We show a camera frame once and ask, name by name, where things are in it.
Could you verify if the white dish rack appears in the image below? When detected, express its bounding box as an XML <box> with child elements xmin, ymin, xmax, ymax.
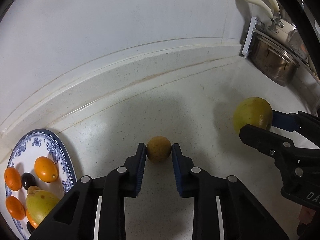
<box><xmin>241</xmin><ymin>17</ymin><xmax>319</xmax><ymax>82</ymax></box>

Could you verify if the dark plum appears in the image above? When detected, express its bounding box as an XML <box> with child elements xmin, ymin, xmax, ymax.
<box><xmin>21</xmin><ymin>172</ymin><xmax>37</xmax><ymax>190</ymax></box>
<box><xmin>27</xmin><ymin>221</ymin><xmax>35</xmax><ymax>234</ymax></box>

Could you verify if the large yellow pear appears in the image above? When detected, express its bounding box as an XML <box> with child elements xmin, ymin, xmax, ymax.
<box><xmin>233</xmin><ymin>97</ymin><xmax>273</xmax><ymax>134</ymax></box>

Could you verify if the blue white porcelain plate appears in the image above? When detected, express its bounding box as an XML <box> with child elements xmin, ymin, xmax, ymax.
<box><xmin>1</xmin><ymin>129</ymin><xmax>77</xmax><ymax>239</ymax></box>

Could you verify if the person right hand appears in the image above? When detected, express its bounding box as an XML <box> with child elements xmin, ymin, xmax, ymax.
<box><xmin>298</xmin><ymin>206</ymin><xmax>316</xmax><ymax>225</ymax></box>

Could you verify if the small brown fruit back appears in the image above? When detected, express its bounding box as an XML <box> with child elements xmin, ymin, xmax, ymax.
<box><xmin>146</xmin><ymin>136</ymin><xmax>171</xmax><ymax>164</ymax></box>

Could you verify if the stainless steel pot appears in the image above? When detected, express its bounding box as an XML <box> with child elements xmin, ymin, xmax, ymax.
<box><xmin>249</xmin><ymin>33</ymin><xmax>299</xmax><ymax>87</ymax></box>

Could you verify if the small orange mandarin back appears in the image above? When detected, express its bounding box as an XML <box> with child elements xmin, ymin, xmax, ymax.
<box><xmin>26</xmin><ymin>210</ymin><xmax>38</xmax><ymax>229</ymax></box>

